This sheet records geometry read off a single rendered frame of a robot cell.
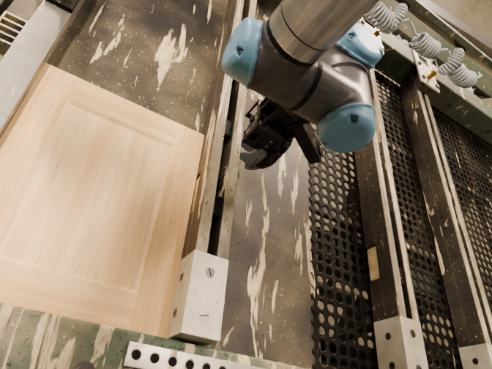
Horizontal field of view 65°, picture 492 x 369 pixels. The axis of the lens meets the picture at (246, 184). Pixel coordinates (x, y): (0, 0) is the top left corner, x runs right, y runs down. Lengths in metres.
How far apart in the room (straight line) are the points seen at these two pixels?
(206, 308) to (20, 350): 0.23
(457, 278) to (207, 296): 0.75
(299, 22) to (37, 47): 0.48
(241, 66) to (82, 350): 0.39
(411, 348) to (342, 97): 0.54
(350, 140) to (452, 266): 0.72
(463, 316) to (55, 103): 1.02
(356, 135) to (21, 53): 0.55
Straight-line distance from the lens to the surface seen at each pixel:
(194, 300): 0.58
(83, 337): 0.55
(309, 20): 0.43
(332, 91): 0.51
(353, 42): 0.59
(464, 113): 1.85
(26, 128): 0.69
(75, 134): 0.70
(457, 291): 1.16
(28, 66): 0.74
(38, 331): 0.54
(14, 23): 0.82
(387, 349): 0.88
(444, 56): 2.26
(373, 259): 0.95
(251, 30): 0.47
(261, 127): 0.68
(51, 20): 0.83
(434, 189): 1.29
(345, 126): 0.51
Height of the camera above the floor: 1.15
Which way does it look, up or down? level
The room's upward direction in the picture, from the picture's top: 23 degrees clockwise
